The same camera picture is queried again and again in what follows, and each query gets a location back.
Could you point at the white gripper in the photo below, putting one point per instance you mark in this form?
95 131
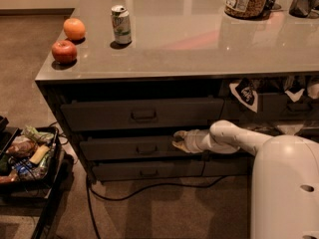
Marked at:
192 140

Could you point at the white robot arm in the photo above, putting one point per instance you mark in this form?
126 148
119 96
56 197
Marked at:
285 177

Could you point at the white paper in drawer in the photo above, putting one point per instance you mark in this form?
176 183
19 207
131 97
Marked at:
289 128

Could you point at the black white snack bag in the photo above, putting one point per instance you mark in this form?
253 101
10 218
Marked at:
243 90

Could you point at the grey cabinet with countertop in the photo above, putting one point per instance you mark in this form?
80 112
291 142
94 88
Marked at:
179 49

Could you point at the green white soda can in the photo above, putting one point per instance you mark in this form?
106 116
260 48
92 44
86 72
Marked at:
121 24

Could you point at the red apple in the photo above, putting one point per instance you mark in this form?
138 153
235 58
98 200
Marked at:
64 52

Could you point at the black tray of snacks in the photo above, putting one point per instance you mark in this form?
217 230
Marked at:
29 157

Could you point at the large clear snack jar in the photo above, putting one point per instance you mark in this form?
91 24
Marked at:
244 9

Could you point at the orange fruit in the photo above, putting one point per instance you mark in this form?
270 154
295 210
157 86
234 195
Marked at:
74 29

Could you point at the dark glass container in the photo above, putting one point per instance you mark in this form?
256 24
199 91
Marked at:
302 8

